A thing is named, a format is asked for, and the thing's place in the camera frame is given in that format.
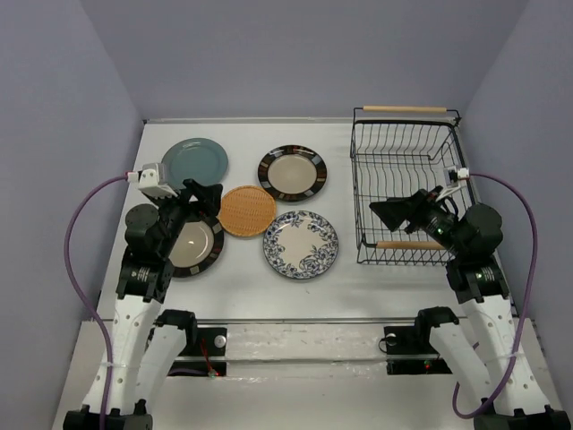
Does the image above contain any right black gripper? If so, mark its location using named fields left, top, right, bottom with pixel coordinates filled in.
left=369, top=185, right=467, bottom=257

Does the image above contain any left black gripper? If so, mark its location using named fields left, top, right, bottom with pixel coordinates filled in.
left=149, top=177, right=224, bottom=254

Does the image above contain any teal ceramic plate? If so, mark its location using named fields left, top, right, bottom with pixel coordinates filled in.
left=162, top=138, right=228, bottom=189

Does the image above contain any woven bamboo plate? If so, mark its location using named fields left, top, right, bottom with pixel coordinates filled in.
left=218, top=185, right=277, bottom=237

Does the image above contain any black wire dish rack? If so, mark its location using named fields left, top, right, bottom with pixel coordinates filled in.
left=350, top=106, right=466, bottom=266

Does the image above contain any striped rim beige plate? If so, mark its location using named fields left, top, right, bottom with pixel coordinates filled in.
left=257, top=145, right=328, bottom=202

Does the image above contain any blue floral plate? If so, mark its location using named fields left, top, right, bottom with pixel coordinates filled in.
left=262, top=211, right=339, bottom=280

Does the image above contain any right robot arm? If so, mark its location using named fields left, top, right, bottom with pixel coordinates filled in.
left=370, top=187, right=572, bottom=429

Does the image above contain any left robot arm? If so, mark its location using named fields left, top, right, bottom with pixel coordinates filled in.
left=63, top=170, right=223, bottom=429

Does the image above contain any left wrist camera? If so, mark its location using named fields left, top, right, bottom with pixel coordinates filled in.
left=126, top=163, right=178, bottom=199

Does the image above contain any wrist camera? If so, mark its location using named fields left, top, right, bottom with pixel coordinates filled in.
left=126, top=163, right=178, bottom=199
left=436, top=166, right=470, bottom=202

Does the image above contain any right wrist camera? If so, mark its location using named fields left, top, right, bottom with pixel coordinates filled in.
left=436, top=166, right=470, bottom=202

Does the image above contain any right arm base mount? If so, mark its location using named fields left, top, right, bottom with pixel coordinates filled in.
left=378, top=325, right=451, bottom=376

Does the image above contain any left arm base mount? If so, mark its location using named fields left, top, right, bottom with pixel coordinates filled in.
left=167, top=326, right=227, bottom=378

